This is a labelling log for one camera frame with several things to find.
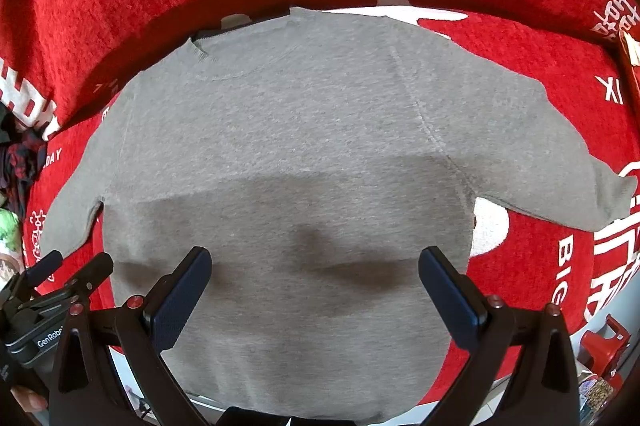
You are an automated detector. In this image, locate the grey knit sweater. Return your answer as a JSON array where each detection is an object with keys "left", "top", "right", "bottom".
[{"left": 39, "top": 6, "right": 639, "bottom": 425}]

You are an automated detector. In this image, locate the dark patterned clothes pile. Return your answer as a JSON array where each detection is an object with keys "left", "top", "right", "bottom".
[{"left": 0, "top": 104, "right": 47, "bottom": 221}]

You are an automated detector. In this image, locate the red plastic stool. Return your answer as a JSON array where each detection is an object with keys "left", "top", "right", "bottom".
[{"left": 580, "top": 313, "right": 631, "bottom": 390}]

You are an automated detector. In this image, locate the green white package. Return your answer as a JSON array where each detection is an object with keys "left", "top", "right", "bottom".
[{"left": 0, "top": 208, "right": 25, "bottom": 288}]

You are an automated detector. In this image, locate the red sofa seat cover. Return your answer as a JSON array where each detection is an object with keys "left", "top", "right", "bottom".
[{"left": 22, "top": 4, "right": 640, "bottom": 407}]

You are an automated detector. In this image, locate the operator hand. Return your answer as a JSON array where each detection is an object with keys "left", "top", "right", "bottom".
[{"left": 11, "top": 387, "right": 48, "bottom": 413}]

